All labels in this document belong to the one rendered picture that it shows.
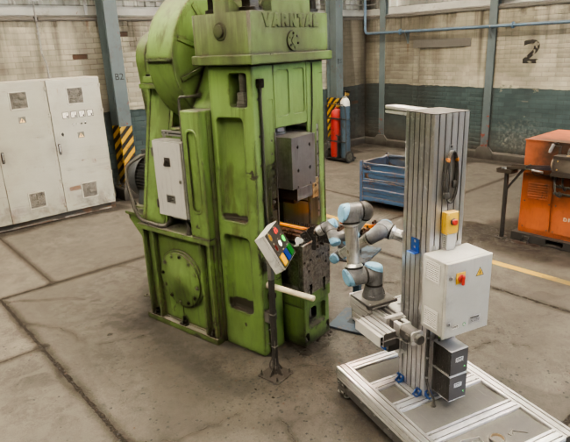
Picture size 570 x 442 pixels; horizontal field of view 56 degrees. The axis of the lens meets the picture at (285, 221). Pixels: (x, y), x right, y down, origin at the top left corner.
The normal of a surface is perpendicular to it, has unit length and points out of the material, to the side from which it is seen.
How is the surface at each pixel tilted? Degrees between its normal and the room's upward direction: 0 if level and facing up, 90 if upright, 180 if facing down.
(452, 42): 90
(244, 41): 90
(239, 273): 90
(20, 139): 90
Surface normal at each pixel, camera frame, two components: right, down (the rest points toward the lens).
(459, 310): 0.43, 0.29
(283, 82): 0.79, 0.16
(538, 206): -0.75, 0.24
